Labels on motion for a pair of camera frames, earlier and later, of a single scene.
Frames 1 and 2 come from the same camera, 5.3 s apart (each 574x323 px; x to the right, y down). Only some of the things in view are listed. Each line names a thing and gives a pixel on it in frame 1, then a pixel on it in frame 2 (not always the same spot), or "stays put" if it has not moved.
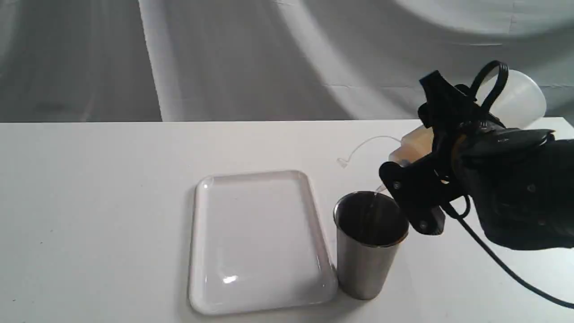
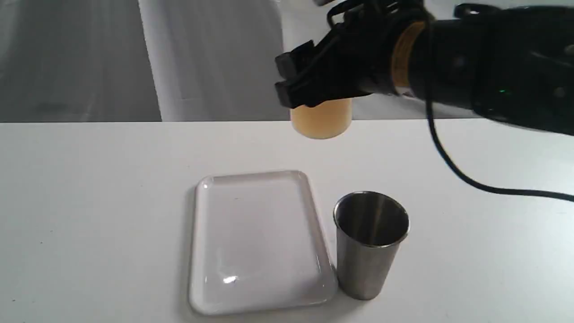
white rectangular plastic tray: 256,244 stays put
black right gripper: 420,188 → 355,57
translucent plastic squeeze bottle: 520,106 → 327,120
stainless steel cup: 370,228 stays put
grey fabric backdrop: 107,61 stays put
